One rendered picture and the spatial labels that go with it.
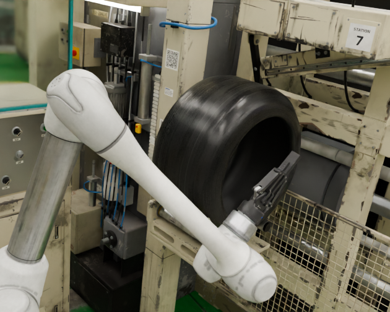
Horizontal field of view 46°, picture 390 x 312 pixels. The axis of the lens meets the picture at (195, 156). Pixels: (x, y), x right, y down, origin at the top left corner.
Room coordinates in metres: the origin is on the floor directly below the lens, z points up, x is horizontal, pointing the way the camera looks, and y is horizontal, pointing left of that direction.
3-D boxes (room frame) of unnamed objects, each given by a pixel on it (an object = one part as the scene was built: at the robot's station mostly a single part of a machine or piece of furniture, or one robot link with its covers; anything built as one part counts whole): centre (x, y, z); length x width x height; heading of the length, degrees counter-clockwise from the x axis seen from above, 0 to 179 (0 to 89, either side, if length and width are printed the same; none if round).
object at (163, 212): (1.59, -0.02, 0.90); 0.35 x 0.05 x 0.05; 47
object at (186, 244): (1.59, -0.01, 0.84); 0.36 x 0.09 x 0.06; 47
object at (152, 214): (1.82, 0.02, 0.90); 0.40 x 0.03 x 0.10; 137
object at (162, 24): (1.85, 0.09, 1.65); 0.19 x 0.19 x 0.06; 47
